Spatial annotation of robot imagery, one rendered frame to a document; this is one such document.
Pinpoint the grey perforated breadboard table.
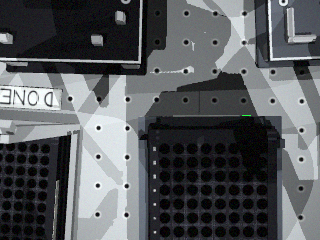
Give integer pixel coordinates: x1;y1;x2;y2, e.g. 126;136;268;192
0;0;320;240

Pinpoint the black regrip nest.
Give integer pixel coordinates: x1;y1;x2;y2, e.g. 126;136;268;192
0;0;148;76

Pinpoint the dark grey rectangular nest plate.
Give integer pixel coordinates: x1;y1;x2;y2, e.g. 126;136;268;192
254;0;320;68

